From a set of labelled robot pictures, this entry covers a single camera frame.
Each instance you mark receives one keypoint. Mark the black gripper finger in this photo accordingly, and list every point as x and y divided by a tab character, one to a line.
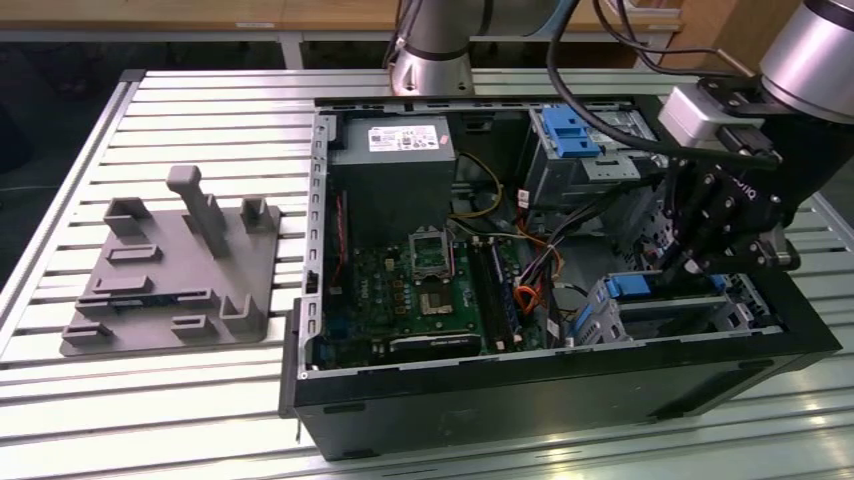
700	210
754	255

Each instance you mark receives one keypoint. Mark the hard disk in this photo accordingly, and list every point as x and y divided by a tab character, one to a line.
630	286

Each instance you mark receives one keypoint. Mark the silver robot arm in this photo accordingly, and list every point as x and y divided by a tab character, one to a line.
434	30

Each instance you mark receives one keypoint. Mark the metal disk bay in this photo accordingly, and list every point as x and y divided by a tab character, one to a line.
610	330

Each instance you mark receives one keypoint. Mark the black RAM slot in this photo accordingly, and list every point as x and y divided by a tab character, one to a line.
496	280
476	290

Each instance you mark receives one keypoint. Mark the metal optical drive cage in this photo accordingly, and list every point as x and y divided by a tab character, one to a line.
560	180

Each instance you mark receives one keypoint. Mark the blue plastic drive latch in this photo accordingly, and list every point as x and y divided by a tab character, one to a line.
567	132

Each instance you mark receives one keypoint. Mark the square chipset chip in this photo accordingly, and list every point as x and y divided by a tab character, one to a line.
436	302

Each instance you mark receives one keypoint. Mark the black PC case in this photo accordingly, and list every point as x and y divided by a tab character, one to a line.
534	400

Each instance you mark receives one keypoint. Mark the grey power supply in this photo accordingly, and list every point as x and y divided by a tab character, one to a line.
393	190

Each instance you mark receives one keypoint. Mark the black graphics card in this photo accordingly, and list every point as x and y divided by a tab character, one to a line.
434	344

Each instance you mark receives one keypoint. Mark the green motherboard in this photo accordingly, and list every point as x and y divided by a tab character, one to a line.
373	280

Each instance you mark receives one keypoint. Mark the grey parts rack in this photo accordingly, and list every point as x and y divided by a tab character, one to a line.
173	260

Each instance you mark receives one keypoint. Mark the green RAM stick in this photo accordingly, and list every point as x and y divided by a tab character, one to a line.
149	301

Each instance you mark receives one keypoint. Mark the wooden workbench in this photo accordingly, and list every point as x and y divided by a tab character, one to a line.
167	24

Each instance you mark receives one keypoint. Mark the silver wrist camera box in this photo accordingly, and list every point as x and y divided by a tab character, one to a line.
687	117

